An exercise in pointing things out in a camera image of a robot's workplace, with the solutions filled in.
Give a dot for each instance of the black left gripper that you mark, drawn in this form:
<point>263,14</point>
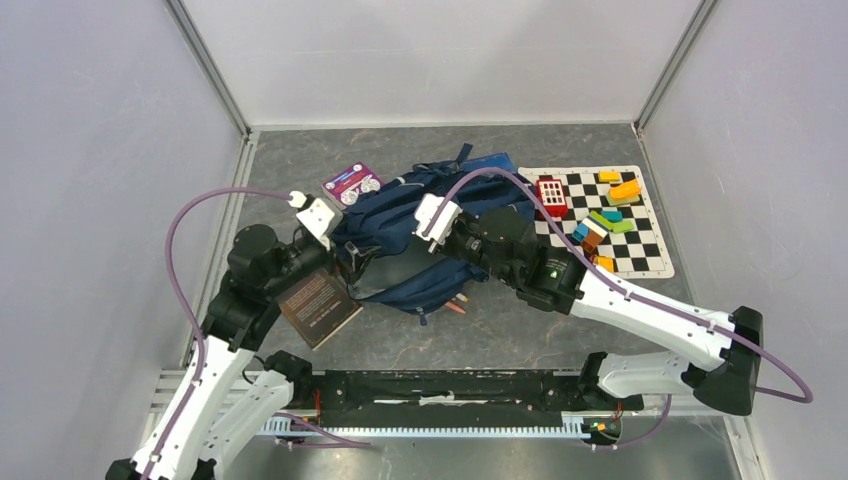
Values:
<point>355,263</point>

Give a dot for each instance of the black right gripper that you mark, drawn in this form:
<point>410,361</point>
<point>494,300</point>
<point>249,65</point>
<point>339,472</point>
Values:
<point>467,217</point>

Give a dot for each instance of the navy blue student backpack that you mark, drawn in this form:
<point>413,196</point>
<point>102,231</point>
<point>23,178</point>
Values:
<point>406,277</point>

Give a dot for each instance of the black Three Days book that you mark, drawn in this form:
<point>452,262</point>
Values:
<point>317,307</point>

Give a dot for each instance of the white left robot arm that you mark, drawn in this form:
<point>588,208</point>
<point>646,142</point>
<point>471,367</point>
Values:
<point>195,439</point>

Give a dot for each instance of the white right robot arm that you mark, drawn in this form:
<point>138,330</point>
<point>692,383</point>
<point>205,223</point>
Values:
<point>705,353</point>

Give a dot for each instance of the red window toy block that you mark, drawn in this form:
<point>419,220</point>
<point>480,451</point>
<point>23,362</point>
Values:
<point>552,194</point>

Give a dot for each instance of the purple paperback book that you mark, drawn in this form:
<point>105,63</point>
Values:
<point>347,187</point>

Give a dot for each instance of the orange pen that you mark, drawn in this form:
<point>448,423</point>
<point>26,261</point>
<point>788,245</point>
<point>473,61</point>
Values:
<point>453,306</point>

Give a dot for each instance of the pile of coloured toy blocks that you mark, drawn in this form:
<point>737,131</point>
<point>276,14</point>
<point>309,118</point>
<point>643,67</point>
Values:
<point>598,226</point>

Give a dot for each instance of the yellow flat toy block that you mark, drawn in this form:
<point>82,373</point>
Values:
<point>609,177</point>

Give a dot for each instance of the orange curved toy block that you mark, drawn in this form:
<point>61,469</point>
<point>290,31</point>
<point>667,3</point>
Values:
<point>625,191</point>

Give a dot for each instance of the checkered chessboard mat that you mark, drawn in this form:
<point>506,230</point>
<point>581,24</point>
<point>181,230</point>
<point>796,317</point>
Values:
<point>628,235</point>

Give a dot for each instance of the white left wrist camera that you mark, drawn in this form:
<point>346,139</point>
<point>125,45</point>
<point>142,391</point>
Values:
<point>320,220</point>

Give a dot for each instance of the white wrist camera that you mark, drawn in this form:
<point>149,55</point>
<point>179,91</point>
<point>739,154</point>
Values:
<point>435,220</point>
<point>320,220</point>

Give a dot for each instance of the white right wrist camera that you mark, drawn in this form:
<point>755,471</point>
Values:
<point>435,220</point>

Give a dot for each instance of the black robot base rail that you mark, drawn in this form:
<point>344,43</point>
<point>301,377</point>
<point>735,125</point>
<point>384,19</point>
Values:
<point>450,398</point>

